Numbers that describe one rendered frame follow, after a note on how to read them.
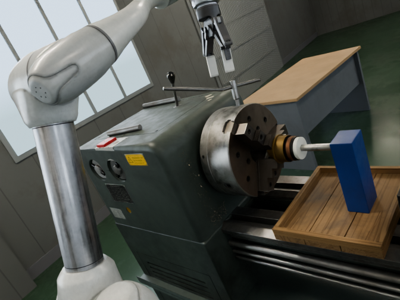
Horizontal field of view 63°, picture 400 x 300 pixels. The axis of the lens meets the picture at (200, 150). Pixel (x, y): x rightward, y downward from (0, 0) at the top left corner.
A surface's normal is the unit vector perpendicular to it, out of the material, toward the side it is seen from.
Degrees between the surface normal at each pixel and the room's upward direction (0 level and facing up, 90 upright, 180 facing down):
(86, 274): 44
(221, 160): 72
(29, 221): 90
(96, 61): 102
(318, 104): 90
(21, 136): 90
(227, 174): 90
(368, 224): 0
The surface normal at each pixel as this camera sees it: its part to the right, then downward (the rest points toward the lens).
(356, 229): -0.37, -0.87
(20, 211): 0.75, -0.07
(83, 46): 0.49, -0.26
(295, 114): -0.67, 0.50
